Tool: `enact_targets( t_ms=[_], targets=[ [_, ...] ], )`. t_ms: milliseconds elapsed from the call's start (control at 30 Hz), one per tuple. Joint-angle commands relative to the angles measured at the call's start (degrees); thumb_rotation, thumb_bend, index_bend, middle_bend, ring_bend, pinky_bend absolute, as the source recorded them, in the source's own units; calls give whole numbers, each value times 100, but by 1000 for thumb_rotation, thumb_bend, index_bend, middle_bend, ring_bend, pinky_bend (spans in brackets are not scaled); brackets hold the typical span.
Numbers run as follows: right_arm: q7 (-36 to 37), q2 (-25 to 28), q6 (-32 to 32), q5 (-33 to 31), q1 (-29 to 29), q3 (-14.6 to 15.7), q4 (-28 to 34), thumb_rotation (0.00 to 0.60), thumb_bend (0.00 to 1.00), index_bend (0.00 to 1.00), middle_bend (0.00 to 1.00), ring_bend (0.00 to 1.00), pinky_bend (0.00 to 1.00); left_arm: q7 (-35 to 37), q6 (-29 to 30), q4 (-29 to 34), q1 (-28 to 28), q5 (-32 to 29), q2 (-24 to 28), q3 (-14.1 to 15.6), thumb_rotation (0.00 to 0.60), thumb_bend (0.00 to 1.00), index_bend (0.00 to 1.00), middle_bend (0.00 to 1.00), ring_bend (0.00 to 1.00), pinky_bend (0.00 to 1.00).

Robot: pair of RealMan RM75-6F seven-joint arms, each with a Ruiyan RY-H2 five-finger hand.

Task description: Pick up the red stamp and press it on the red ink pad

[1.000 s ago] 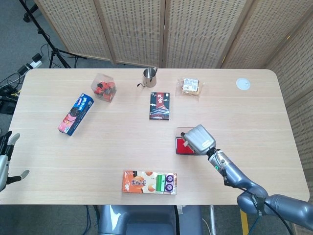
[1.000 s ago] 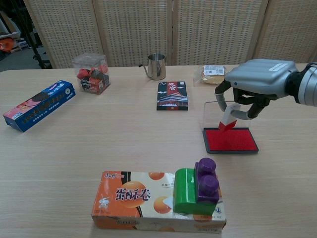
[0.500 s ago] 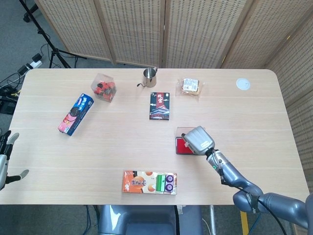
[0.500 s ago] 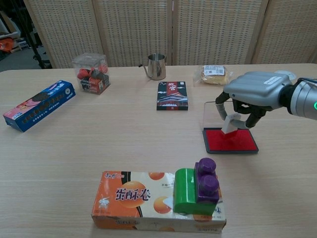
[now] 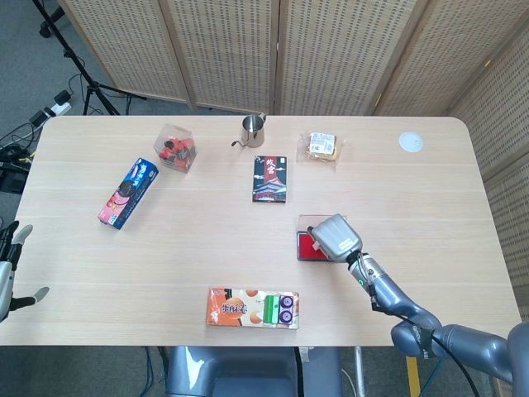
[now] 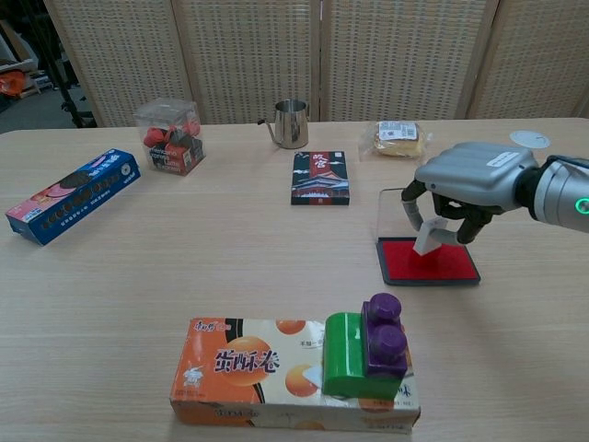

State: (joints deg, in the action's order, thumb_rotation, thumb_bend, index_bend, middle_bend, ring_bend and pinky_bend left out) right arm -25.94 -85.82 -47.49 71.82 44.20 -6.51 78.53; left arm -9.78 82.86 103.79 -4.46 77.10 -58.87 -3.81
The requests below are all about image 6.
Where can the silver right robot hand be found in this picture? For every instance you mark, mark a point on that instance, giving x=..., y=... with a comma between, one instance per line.
x=474, y=172

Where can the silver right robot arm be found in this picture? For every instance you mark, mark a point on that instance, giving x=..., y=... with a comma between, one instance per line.
x=559, y=191

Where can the red ink stamp pad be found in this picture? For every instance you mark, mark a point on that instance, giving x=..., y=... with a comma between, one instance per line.
x=405, y=260

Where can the grey round table grommet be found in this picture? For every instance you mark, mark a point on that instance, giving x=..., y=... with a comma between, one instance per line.
x=529, y=138

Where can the wrapped bread package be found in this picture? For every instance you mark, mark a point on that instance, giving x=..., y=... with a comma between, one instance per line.
x=396, y=140

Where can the dark palace print box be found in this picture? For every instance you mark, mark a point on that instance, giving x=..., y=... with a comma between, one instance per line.
x=321, y=179

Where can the steel gooseneck pitcher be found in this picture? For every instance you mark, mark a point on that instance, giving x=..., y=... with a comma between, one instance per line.
x=291, y=126

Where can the purple toy block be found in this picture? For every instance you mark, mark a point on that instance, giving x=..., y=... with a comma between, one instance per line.
x=384, y=343

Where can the woven folding screen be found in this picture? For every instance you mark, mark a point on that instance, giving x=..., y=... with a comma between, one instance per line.
x=294, y=55

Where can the green toy block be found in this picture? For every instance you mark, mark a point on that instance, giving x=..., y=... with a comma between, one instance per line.
x=344, y=354

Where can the orange egg roll box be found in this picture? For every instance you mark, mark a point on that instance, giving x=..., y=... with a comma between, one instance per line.
x=239, y=368

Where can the clear box of coffee packs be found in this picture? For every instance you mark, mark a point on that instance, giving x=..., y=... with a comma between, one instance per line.
x=170, y=138

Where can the blue cookie box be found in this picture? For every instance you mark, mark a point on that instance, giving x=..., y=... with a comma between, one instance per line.
x=73, y=195

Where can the black tripod stand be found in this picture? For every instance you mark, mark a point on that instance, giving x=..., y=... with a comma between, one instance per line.
x=64, y=87

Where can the orange plastic bag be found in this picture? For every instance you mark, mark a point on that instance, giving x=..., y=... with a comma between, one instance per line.
x=11, y=83

